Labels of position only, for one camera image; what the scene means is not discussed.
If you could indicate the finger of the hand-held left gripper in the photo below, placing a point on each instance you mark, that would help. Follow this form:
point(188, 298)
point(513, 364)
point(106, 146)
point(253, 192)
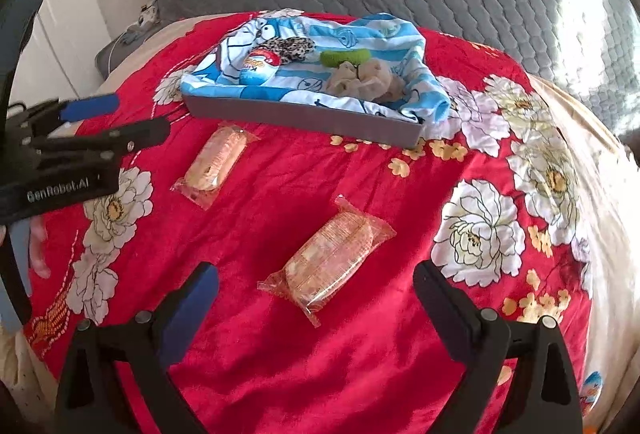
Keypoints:
point(90, 106)
point(145, 131)

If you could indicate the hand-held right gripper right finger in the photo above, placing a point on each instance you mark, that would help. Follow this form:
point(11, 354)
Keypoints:
point(450, 314)

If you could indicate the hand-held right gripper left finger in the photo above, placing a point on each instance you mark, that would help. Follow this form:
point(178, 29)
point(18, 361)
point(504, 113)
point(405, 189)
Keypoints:
point(190, 309)

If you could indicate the clear biscuit packet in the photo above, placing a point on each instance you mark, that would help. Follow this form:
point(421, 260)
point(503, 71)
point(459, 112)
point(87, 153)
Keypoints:
point(215, 158)
point(330, 254)

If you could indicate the grey tray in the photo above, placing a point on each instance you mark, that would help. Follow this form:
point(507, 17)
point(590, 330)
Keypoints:
point(300, 116)

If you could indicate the leopard print scrunchie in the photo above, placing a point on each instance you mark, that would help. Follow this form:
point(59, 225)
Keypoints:
point(292, 47)

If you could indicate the beige sheer scrunchie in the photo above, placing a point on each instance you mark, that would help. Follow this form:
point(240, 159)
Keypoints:
point(365, 81)

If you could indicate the person's left hand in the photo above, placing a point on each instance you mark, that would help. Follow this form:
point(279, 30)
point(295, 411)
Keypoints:
point(39, 246)

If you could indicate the grey cushion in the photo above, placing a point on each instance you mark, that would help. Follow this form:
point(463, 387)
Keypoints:
point(112, 56)

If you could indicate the white wardrobe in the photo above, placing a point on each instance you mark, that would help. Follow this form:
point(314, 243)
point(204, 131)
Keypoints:
point(65, 13)

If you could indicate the red and white toy egg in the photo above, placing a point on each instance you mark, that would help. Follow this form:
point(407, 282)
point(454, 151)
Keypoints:
point(257, 68)

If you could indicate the red floral blanket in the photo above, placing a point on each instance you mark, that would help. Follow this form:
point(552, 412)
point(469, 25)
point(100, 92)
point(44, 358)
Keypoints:
point(300, 174)

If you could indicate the blue striped cartoon cloth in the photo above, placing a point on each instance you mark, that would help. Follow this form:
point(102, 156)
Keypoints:
point(300, 86)

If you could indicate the green scrunchie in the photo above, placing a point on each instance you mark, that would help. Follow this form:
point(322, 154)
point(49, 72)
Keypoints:
point(340, 58)

